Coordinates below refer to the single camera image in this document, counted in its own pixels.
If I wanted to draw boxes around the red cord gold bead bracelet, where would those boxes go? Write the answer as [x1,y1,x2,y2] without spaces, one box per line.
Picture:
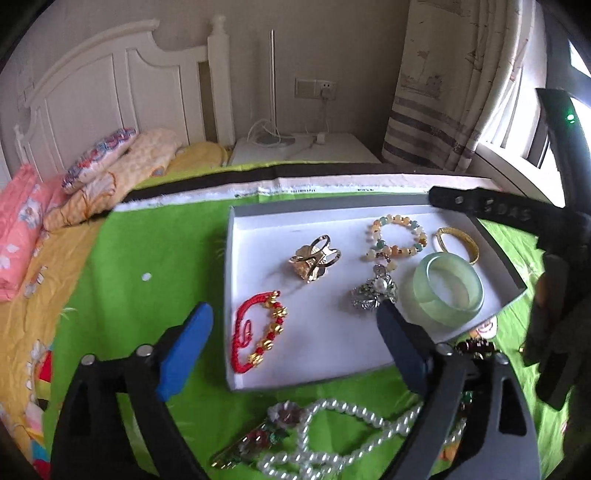
[229,290,289,375]

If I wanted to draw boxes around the pale green jade bangle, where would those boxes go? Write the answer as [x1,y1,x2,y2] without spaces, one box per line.
[413,252,484,328]

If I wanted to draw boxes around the silver pearl brooch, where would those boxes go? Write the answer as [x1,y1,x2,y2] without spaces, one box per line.
[351,265,398,311]

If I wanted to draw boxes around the multicolour stone bead bracelet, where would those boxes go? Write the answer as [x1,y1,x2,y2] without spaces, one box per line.
[361,213,429,273]

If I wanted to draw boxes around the gold bangle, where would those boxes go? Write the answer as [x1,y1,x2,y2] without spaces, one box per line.
[434,226,482,266]

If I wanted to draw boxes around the gold double ring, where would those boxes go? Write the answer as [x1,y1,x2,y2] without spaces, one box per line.
[288,233,343,284]

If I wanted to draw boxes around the grey white jewelry tray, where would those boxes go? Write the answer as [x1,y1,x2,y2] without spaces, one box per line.
[224,194,527,391]

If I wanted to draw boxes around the right gloved hand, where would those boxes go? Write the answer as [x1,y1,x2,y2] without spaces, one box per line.
[523,253,590,471]

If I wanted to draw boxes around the flower hair clip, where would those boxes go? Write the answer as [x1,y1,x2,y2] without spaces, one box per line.
[211,401,304,470]

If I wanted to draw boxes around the yellow bed sheet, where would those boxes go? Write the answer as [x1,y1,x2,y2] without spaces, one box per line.
[1,142,235,468]

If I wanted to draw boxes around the cream yellow pillow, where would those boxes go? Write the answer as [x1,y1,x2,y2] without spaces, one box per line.
[43,128,182,232]

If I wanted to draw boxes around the patterned small pillow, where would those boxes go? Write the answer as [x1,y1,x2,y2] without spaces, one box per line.
[61,128,137,194]

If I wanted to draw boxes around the pink folded quilt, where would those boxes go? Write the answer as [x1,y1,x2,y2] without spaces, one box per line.
[0,164,64,303]

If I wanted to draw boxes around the white nightstand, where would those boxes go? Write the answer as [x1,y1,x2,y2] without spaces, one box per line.
[228,133,380,166]

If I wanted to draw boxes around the white stick desk lamp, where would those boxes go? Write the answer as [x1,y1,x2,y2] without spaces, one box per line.
[247,29,296,148]

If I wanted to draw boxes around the white bed headboard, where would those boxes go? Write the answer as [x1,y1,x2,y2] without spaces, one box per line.
[14,15,235,180]

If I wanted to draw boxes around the striped printed curtain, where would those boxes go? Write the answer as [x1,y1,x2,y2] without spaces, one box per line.
[382,0,535,173]

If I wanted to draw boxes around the wall socket plate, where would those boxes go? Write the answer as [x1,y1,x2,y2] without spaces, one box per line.
[294,78,338,101]

